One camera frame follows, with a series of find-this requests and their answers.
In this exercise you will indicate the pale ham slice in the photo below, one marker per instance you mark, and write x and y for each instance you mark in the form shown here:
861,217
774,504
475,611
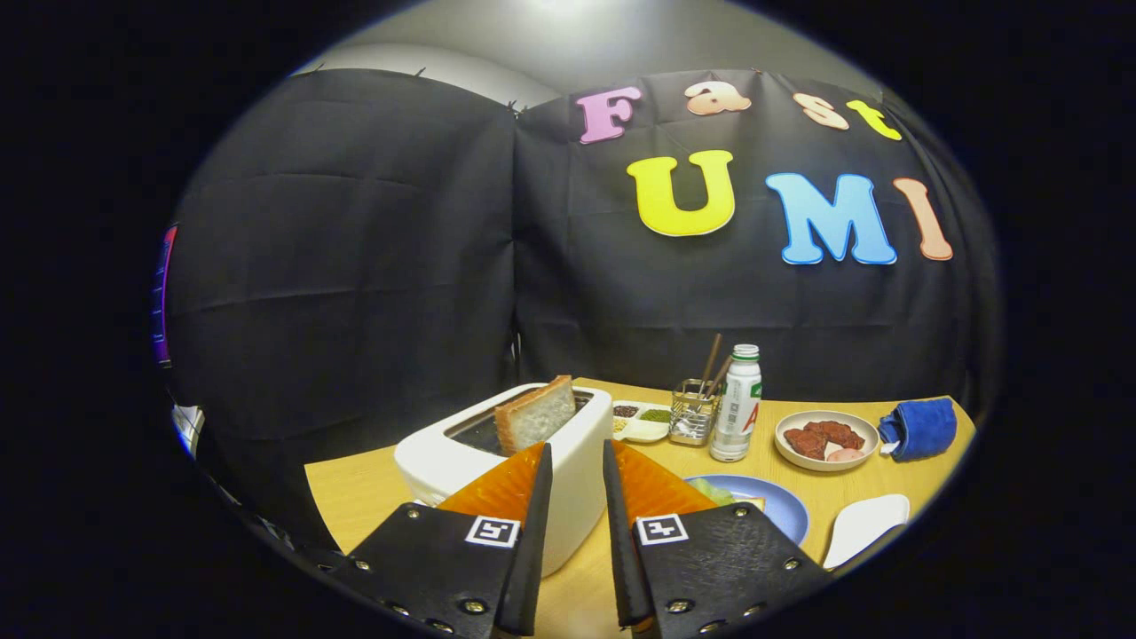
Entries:
843,455

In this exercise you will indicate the green lettuce leaf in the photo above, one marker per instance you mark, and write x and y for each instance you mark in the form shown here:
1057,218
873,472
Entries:
714,490

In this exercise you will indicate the black backdrop cloth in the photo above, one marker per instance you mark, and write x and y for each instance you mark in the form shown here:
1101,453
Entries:
355,266

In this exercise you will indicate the white plastic drink bottle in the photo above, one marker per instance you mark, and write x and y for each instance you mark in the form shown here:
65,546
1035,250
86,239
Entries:
737,408

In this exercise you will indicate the beige round plate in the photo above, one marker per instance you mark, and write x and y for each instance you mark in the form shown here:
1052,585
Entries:
799,457

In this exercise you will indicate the white divided condiment dish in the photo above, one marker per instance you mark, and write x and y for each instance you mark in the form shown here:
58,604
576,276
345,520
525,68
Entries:
643,430

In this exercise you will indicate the blue folded towel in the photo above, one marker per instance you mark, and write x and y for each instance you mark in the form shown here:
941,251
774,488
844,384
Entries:
923,428

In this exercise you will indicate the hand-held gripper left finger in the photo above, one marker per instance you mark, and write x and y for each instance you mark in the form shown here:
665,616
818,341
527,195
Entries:
532,550

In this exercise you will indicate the white square plate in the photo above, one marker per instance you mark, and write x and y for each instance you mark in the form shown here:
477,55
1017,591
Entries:
865,528

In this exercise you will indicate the brown meat piece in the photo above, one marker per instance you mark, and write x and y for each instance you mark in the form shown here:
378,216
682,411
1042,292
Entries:
803,441
843,435

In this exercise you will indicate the blue round plate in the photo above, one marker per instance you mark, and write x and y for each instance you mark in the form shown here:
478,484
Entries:
781,510

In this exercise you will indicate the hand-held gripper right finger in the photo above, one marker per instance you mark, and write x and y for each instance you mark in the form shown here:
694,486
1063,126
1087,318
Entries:
619,559

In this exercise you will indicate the toasted bread slice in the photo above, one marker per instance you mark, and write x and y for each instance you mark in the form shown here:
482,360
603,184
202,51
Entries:
537,415

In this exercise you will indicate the white toaster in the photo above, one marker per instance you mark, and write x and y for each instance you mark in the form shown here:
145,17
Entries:
577,479

